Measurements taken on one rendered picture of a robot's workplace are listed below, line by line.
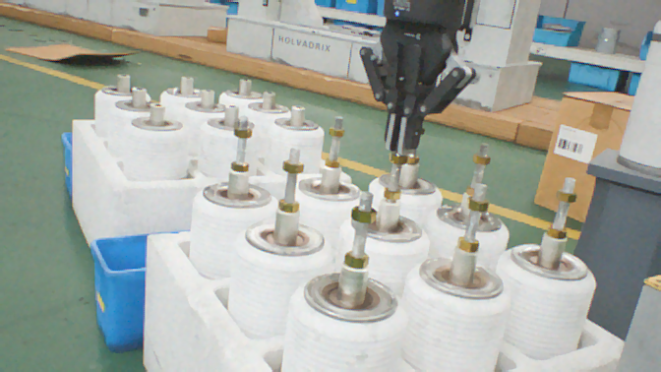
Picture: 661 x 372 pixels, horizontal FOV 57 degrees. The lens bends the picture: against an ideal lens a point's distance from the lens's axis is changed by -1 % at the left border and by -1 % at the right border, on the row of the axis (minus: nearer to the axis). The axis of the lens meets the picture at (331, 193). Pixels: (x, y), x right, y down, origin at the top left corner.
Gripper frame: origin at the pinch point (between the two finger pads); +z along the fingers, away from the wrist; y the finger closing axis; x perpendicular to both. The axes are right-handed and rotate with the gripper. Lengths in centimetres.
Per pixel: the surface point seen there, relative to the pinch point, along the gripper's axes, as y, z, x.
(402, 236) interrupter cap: 2.8, 10.0, -0.8
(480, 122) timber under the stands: -87, 31, 164
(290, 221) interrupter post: -1.8, 8.0, -12.1
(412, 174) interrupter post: -7.6, 8.5, 13.6
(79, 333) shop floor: -34, 35, -18
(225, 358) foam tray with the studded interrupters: 1.0, 17.9, -20.6
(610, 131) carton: -17, 12, 103
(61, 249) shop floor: -60, 35, -10
